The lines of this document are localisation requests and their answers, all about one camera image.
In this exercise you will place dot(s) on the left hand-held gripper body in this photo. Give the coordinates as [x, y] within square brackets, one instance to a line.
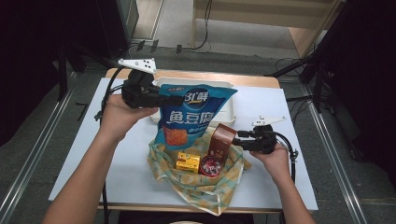
[140, 91]

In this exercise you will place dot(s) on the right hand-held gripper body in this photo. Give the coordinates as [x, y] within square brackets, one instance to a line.
[264, 138]

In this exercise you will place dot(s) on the brown carton box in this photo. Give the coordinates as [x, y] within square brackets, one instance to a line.
[221, 140]

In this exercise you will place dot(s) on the blue snack bag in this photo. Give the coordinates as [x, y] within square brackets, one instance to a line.
[193, 118]

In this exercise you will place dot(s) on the white plastic tray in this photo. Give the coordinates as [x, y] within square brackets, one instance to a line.
[229, 105]

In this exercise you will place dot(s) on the red round can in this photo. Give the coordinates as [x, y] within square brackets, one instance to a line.
[210, 166]

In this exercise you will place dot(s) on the small yellow box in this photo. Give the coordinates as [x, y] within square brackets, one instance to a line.
[187, 162]

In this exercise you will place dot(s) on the lemon print cloth bag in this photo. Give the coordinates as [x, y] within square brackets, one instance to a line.
[199, 189]

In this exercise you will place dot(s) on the person's right hand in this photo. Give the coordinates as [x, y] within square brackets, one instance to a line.
[277, 163]

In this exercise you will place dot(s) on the person's left hand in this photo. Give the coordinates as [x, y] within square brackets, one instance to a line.
[116, 119]

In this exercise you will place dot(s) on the grey cabinet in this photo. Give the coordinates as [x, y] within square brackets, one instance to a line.
[127, 15]

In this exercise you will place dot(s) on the black metal stand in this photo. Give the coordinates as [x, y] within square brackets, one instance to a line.
[63, 71]
[317, 81]

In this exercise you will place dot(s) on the person's dark clothing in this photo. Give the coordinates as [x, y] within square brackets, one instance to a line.
[186, 217]

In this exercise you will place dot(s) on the black curtain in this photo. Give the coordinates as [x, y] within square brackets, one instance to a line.
[370, 77]
[31, 62]

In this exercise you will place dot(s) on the light wooden shelf unit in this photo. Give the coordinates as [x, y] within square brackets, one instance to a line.
[264, 15]

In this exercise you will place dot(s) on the metal floor rail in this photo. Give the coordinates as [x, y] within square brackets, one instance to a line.
[34, 155]
[336, 161]

